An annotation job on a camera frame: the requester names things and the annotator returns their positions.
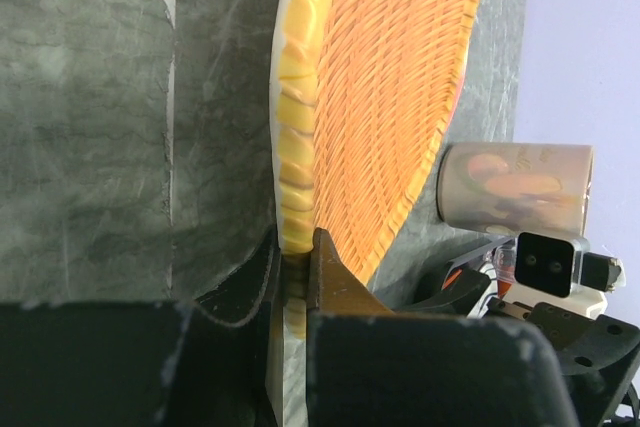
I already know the orange woven-pattern square plate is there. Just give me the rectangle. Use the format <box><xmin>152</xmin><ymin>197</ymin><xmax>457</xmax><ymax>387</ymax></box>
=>
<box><xmin>269</xmin><ymin>0</ymin><xmax>481</xmax><ymax>338</ymax></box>

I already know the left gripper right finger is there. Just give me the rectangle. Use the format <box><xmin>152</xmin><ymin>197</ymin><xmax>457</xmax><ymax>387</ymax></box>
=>
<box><xmin>305</xmin><ymin>229</ymin><xmax>393</xmax><ymax>426</ymax></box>

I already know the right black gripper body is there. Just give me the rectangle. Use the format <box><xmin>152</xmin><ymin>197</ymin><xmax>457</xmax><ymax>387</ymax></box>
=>
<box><xmin>409</xmin><ymin>246</ymin><xmax>639</xmax><ymax>426</ymax></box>

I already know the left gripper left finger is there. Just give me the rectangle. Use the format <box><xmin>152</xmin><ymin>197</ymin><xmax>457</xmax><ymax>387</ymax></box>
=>
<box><xmin>198</xmin><ymin>227</ymin><xmax>281</xmax><ymax>426</ymax></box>

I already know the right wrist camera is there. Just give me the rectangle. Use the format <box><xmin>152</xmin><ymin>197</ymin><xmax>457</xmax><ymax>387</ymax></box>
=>
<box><xmin>493</xmin><ymin>232</ymin><xmax>626</xmax><ymax>319</ymax></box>

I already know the beige mug with purple interior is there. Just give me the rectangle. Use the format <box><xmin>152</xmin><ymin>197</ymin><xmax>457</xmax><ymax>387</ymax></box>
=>
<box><xmin>436</xmin><ymin>142</ymin><xmax>594</xmax><ymax>236</ymax></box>

